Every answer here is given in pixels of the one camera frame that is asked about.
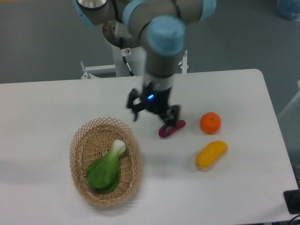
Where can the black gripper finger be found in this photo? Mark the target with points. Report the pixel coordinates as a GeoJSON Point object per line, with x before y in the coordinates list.
{"type": "Point", "coordinates": [171, 116]}
{"type": "Point", "coordinates": [135, 108]}

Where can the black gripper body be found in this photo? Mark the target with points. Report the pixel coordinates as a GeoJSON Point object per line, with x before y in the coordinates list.
{"type": "Point", "coordinates": [155, 101]}

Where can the green bok choy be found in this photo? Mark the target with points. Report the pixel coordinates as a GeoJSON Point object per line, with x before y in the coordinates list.
{"type": "Point", "coordinates": [104, 173]}

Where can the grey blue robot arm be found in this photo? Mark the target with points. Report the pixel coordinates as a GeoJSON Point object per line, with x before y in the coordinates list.
{"type": "Point", "coordinates": [159, 28]}

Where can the woven wicker basket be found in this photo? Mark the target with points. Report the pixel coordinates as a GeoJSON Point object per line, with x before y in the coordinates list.
{"type": "Point", "coordinates": [92, 141]}

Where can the purple sweet potato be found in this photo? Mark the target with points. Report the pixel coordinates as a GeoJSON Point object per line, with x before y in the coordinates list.
{"type": "Point", "coordinates": [165, 131]}

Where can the orange tangerine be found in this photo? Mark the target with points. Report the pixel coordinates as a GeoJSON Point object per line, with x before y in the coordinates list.
{"type": "Point", "coordinates": [210, 123]}

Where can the yellow mango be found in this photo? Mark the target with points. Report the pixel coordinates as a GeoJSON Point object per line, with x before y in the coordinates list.
{"type": "Point", "coordinates": [210, 154]}

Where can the black device at table edge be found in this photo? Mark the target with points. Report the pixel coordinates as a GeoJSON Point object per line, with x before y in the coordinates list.
{"type": "Point", "coordinates": [292, 200]}

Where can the blue plastic bag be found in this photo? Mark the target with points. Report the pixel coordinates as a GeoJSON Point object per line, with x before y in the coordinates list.
{"type": "Point", "coordinates": [290, 9]}

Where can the white metal mounting frame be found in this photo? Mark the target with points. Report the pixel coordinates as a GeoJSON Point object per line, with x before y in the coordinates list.
{"type": "Point", "coordinates": [88, 72]}

